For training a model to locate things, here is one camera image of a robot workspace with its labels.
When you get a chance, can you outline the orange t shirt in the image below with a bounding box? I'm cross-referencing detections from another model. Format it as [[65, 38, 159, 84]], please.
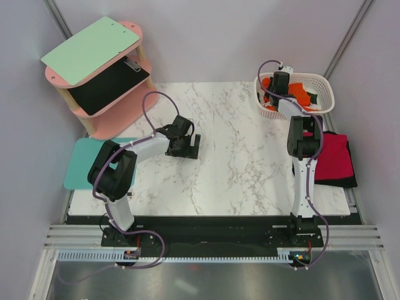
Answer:
[[263, 82, 312, 111]]

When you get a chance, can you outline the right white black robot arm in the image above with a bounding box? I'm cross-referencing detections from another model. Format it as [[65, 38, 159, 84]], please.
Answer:
[[266, 67, 323, 246]]

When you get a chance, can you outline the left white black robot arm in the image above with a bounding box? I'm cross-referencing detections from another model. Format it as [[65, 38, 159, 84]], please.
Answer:
[[87, 115, 201, 247]]

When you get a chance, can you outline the dark green cloth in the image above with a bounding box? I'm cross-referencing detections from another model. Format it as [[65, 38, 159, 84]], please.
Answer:
[[307, 92, 318, 104]]

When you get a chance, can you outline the white plastic laundry basket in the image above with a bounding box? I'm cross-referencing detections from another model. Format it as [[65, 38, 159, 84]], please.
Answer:
[[251, 72, 335, 119]]

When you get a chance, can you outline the pink two tier shelf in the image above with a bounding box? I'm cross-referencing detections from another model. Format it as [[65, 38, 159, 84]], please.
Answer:
[[49, 33, 158, 140]]

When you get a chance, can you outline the teal cutting board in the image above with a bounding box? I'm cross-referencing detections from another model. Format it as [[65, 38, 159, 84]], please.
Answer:
[[64, 137, 138, 195]]

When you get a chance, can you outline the black clipboard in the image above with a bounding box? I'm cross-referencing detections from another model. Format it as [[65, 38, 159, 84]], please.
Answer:
[[68, 56, 149, 116]]

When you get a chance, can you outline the mint green board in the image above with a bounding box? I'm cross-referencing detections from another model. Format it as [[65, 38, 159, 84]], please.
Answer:
[[41, 16, 143, 88]]

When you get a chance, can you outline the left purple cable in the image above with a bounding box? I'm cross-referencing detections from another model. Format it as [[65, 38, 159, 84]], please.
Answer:
[[56, 91, 181, 284]]

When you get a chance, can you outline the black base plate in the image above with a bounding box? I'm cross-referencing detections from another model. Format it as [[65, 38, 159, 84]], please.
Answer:
[[66, 213, 362, 258]]

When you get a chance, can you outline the white cable duct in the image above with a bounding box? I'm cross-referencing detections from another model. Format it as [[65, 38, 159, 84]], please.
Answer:
[[57, 249, 294, 264]]

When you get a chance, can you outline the aluminium frame rail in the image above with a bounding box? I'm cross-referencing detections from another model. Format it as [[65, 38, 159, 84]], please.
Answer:
[[44, 225, 384, 251]]

